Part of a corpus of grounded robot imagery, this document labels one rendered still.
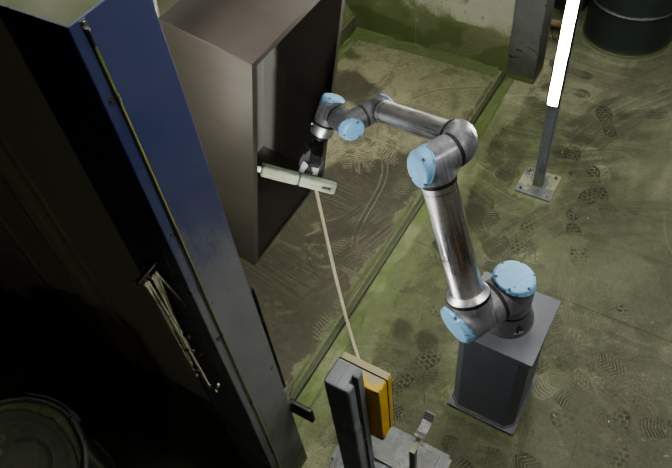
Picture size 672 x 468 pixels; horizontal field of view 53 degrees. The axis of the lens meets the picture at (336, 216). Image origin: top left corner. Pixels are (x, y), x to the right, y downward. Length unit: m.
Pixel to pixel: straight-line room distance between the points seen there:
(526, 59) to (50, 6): 3.54
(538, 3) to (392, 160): 1.22
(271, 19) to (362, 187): 1.77
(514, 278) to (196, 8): 1.37
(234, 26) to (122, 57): 0.98
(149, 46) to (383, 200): 2.59
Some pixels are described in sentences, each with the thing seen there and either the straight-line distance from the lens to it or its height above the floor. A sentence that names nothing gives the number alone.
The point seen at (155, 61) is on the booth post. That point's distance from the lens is 1.33.
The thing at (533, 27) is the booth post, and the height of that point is 0.41.
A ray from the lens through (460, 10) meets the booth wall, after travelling 4.43.
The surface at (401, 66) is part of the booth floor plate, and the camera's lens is 4.59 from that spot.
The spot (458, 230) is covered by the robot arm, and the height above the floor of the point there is 1.19.
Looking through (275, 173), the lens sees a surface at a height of 0.96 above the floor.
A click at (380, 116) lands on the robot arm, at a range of 2.49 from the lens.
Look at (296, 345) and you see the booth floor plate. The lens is 3.27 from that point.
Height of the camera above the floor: 2.87
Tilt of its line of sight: 50 degrees down
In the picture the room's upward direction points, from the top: 8 degrees counter-clockwise
